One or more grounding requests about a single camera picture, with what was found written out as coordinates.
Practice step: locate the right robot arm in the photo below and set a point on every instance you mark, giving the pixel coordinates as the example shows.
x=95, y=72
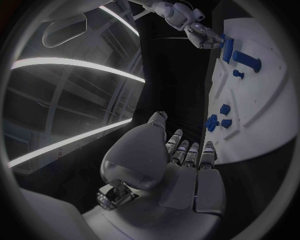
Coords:
x=178, y=13

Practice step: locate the blue small block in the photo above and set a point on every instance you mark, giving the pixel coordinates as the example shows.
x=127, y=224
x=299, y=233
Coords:
x=226, y=123
x=225, y=109

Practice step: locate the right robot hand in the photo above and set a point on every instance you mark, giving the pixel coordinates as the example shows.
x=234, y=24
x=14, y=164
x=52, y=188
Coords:
x=203, y=38

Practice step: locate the blue small peg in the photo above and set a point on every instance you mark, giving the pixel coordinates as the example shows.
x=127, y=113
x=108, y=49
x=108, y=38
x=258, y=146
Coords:
x=238, y=73

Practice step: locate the white task board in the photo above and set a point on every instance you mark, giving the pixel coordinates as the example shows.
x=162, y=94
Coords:
x=253, y=97

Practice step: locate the blue long block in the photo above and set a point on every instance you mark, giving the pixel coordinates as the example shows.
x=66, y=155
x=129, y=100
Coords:
x=227, y=49

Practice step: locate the blue long cylinder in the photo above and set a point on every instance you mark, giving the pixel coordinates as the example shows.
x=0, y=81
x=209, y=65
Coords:
x=247, y=60

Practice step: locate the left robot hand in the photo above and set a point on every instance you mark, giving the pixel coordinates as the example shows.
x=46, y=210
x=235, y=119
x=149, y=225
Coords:
x=140, y=150

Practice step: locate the blue gear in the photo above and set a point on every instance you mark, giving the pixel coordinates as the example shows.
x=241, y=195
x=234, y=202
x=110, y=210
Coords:
x=212, y=122

